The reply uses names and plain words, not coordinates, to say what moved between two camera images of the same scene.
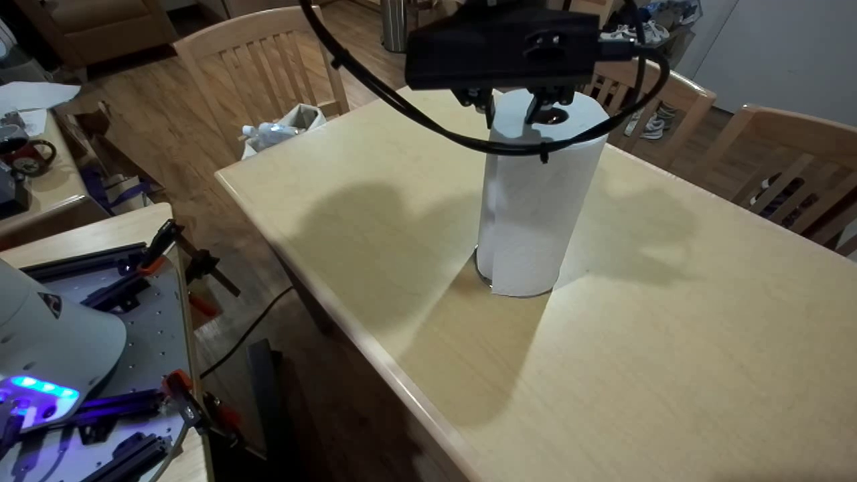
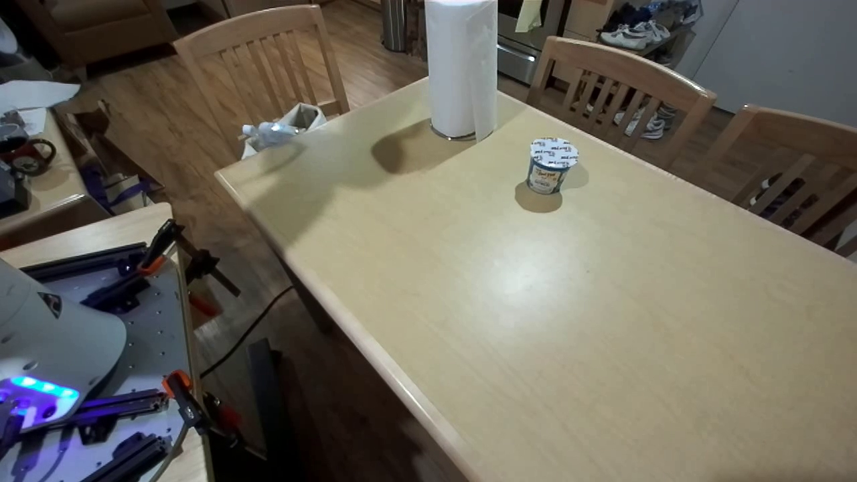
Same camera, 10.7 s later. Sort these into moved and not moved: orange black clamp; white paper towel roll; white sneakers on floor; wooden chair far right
Moved: white paper towel roll
Not moved: white sneakers on floor; wooden chair far right; orange black clamp
